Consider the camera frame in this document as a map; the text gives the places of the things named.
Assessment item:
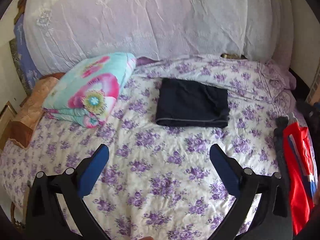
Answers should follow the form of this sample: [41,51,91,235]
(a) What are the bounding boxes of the navy blue pants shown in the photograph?
[155,78,230,128]

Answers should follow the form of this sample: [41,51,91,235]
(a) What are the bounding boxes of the purple floral bed sheet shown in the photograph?
[1,55,295,239]

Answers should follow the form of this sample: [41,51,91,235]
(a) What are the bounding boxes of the red blue white garment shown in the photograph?
[283,122,317,235]

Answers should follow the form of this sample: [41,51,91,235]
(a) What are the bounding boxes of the orange brown pillow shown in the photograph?
[9,73,65,149]

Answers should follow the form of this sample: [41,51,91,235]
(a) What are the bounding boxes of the teal pink floral blanket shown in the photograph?
[42,53,136,128]

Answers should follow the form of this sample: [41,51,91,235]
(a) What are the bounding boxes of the lavender lace bedding pile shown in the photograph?
[23,0,293,75]

